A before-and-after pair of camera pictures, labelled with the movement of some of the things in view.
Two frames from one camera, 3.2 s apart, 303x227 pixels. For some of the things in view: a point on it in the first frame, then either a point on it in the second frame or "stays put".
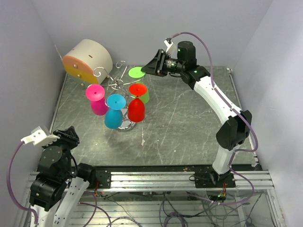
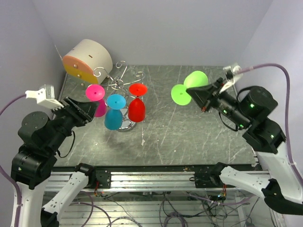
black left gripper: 68,135 → 82,111
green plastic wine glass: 136,72 → 179,95
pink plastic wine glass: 95,93 stays put
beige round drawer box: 88,60 stays put
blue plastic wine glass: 113,117 stays put
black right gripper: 156,65 → 201,95
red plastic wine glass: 136,109 stays put
